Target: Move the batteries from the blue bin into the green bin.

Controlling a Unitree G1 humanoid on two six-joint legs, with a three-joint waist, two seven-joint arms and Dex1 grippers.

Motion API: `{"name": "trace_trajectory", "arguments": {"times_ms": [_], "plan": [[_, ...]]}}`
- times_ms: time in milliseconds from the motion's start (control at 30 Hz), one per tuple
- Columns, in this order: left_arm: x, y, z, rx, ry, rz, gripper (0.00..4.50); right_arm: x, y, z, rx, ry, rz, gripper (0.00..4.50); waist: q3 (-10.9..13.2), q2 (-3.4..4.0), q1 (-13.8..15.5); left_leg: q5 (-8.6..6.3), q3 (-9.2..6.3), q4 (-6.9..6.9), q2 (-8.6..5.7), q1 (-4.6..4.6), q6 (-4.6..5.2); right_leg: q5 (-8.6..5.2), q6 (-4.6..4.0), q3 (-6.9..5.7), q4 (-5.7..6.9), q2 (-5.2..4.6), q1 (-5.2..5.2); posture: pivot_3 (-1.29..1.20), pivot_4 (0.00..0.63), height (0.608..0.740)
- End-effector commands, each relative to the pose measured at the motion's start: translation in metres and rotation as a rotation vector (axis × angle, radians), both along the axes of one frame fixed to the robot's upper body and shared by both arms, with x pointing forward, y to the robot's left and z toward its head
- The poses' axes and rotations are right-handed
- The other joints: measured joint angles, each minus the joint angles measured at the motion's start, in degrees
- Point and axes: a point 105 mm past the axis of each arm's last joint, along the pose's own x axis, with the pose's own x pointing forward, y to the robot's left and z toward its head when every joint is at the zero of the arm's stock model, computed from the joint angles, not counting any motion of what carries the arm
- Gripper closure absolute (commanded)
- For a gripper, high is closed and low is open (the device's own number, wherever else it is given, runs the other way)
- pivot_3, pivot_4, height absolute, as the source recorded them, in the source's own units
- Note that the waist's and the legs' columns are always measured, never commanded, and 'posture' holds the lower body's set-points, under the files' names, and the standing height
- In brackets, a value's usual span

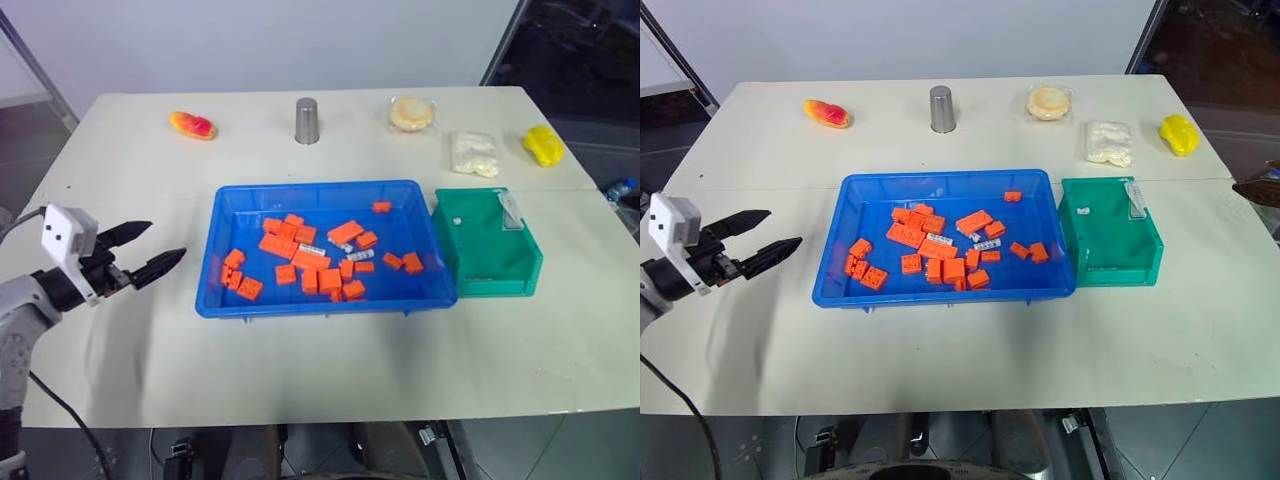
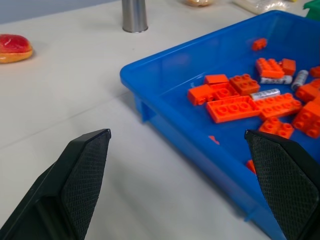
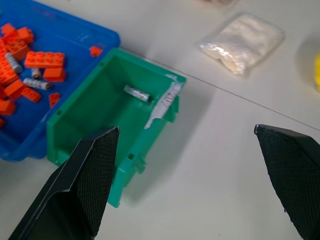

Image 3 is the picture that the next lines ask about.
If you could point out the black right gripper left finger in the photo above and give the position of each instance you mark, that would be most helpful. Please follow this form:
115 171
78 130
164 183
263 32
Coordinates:
82 180

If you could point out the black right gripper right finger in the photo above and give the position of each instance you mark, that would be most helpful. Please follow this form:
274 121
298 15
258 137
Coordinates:
295 175

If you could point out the green plastic bin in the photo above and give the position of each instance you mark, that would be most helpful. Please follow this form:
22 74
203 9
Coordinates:
100 105

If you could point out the red plastic building brick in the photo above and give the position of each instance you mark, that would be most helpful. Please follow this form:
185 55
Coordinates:
95 51
54 99

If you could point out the silver AA battery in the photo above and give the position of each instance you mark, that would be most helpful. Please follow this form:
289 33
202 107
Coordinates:
36 72
13 62
37 83
138 93

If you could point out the yellow object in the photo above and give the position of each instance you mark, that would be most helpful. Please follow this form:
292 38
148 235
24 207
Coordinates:
317 72

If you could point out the white paper label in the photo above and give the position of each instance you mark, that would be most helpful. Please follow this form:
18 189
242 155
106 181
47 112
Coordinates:
166 100

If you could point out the orange plastic building brick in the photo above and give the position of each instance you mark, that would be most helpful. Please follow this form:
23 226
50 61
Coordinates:
45 59

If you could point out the clear bag of white material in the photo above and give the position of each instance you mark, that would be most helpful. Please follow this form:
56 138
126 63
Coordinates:
240 42

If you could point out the blue plastic tray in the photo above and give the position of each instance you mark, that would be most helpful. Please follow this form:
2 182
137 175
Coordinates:
62 27

